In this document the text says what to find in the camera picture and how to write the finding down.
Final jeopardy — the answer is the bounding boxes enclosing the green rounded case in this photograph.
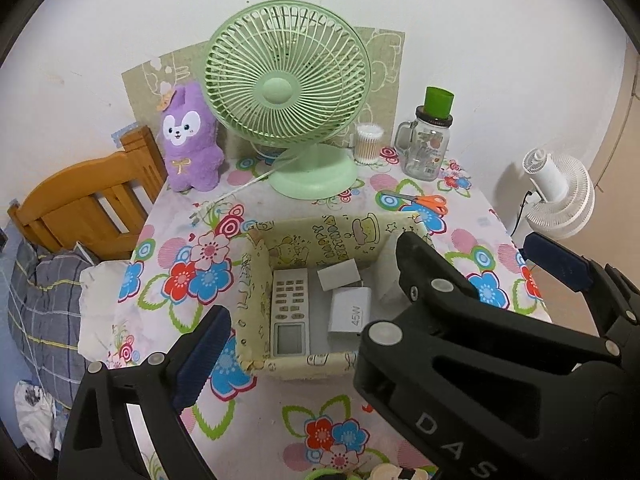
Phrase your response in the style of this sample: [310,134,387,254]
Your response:
[304,468,360,480]

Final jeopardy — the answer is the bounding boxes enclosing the white standing fan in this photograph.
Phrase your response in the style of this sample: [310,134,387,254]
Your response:
[511,148,596,240]

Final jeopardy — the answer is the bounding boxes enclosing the floral tablecloth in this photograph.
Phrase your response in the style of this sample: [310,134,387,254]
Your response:
[104,148,548,479]

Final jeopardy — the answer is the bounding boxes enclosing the grey plaid blanket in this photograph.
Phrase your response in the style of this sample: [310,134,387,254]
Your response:
[6,233,99,410]

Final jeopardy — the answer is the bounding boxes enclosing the white 45W charger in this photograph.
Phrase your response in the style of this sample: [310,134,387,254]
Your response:
[328,287,372,334]

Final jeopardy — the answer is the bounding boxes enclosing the small white adapter box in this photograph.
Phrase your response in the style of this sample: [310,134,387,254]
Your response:
[317,259,361,292]

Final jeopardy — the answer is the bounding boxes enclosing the white remote control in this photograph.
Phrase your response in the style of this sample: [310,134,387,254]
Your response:
[270,269,310,358]

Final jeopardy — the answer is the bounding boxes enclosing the glass mug jar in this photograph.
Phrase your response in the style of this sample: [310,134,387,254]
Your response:
[394,105,454,182]

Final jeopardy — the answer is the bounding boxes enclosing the green cup on jar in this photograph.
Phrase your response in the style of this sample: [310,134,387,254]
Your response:
[423,86,454,120]

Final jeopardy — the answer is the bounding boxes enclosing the cotton swab container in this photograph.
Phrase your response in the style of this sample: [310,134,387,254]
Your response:
[354,122,384,165]

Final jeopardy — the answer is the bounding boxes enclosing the purple plush bunny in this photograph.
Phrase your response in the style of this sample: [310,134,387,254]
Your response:
[160,81,224,192]

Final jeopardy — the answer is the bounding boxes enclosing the green desk fan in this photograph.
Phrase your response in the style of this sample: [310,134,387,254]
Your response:
[201,0,371,200]

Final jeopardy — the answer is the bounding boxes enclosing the orange handled scissors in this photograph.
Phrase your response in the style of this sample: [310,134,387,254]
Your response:
[383,191,448,216]

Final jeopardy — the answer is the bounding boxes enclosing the wooden bed frame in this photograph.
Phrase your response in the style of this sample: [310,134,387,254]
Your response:
[8,126,167,260]

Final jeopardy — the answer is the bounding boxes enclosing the white fan power cable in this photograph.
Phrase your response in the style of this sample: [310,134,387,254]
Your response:
[188,156,302,226]

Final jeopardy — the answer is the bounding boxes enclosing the cartoon poster on wall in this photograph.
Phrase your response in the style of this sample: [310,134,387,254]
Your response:
[122,27,406,144]

